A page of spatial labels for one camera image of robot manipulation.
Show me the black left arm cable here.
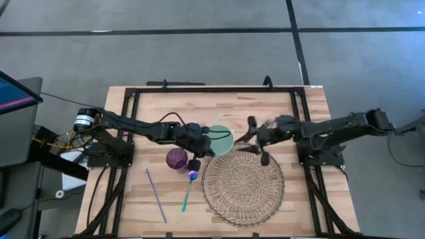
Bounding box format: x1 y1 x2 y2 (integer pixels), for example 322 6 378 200
157 112 232 140

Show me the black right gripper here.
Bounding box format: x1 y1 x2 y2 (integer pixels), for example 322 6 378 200
234 114 301 167

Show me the short black floor tape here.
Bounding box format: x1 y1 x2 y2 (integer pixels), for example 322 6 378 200
286 0 311 86

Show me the grey stand leg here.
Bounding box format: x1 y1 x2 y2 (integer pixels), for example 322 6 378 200
394 111 425 137

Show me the thin black monitor cable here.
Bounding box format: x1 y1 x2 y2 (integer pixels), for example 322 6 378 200
40 92 104 110

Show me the purple straw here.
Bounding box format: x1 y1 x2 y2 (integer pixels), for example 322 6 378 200
145 167 168 224

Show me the computer monitor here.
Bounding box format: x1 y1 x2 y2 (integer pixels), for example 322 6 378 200
0 70 44 116

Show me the iridescent spoon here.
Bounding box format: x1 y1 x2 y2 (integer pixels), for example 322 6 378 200
180 169 199 213

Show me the round woven placemat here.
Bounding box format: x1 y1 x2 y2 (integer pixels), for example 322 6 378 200
201 142 286 228

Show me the thin black floor cable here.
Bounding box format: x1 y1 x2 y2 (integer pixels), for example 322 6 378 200
387 134 425 169

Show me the black aluminium table frame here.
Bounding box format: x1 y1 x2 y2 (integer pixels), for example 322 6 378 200
78 85 361 238

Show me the white paper sheet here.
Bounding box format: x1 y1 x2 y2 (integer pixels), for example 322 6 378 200
61 151 88 192

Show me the monitor with stand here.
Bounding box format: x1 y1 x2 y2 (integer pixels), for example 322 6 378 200
0 76 44 169

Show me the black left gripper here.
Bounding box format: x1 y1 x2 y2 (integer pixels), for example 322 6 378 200
181 121 216 173

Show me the purple glass cup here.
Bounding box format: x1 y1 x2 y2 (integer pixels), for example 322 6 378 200
165 147 189 174

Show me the yellow cable bundle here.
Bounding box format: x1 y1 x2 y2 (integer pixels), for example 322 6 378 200
32 127 94 151

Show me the green round plate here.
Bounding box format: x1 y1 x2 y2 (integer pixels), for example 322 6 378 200
205 124 234 157

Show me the long black floor tape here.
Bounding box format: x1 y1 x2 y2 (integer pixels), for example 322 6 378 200
0 26 425 37

